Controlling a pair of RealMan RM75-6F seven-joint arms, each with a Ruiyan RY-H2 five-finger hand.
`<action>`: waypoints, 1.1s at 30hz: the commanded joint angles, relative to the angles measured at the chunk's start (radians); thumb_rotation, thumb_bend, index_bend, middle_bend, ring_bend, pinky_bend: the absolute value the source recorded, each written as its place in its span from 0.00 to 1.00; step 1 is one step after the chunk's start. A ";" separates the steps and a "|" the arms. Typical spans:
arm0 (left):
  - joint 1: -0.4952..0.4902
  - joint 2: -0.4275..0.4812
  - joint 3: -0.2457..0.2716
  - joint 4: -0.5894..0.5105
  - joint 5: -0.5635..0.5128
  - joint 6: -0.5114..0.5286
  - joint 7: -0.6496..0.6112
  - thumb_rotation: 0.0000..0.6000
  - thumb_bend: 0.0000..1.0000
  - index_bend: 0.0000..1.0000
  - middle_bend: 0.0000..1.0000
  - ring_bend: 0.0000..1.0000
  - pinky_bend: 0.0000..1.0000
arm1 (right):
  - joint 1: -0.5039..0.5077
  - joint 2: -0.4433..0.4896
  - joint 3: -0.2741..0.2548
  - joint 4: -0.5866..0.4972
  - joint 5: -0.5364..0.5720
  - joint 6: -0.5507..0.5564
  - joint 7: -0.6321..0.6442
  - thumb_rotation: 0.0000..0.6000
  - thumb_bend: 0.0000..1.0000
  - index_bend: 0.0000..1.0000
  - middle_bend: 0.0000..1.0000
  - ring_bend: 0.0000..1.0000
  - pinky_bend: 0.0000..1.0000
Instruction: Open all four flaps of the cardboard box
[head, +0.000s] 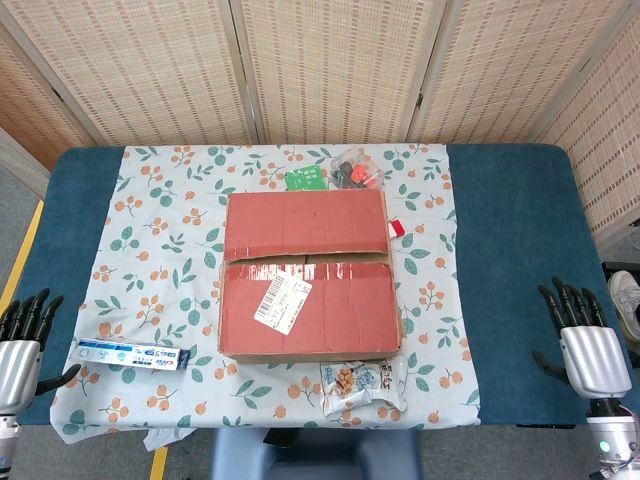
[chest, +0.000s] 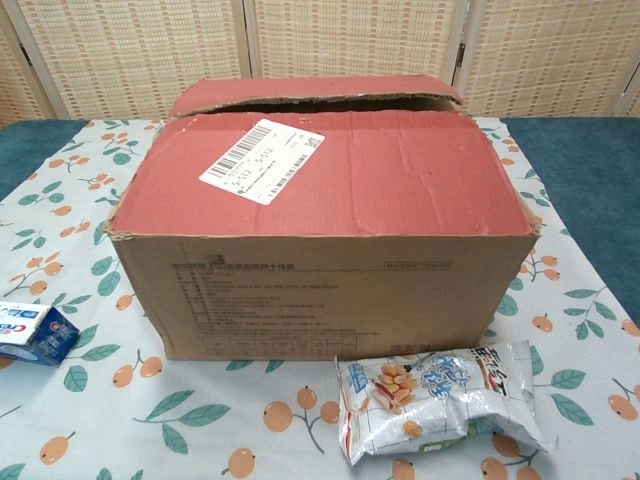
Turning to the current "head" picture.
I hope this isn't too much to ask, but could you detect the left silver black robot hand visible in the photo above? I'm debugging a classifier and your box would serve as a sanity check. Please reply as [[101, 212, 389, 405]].
[[0, 288, 82, 419]]

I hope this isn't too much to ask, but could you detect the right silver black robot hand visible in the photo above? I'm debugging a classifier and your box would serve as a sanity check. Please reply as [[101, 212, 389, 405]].
[[532, 277, 633, 401]]

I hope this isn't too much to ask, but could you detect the red cardboard box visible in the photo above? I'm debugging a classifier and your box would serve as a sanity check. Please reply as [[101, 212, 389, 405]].
[[217, 188, 405, 364]]

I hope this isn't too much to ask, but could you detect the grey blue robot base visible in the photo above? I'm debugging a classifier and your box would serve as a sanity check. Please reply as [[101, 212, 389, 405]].
[[209, 428, 424, 480]]

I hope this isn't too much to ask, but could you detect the blue white toothpaste box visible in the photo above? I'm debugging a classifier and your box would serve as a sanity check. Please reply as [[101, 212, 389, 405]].
[[69, 338, 191, 372]]

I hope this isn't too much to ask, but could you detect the white sneaker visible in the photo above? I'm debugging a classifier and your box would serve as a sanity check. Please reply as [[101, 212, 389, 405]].
[[608, 269, 640, 344]]

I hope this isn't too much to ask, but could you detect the floral print tablecloth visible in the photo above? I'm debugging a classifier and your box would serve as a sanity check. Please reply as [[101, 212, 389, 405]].
[[49, 143, 482, 444]]

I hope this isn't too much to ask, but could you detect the white snack packet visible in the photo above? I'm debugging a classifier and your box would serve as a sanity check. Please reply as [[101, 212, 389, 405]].
[[319, 355, 409, 417]]

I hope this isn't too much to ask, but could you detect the black flat object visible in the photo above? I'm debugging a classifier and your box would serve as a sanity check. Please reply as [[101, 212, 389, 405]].
[[263, 428, 300, 449]]

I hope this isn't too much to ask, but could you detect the green card packet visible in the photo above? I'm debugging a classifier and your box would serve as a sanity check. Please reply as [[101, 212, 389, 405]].
[[285, 166, 330, 192]]

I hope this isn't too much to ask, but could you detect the woven folding screen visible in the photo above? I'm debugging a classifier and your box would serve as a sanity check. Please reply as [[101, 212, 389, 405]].
[[0, 0, 640, 241]]

